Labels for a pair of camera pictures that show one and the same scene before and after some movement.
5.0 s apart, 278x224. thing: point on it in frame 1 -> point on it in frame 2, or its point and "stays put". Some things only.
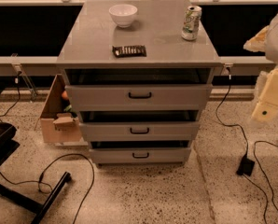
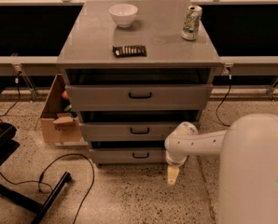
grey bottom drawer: (140, 155) stays put
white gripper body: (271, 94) -> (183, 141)
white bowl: (123, 14) stays put
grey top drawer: (140, 97) stays put
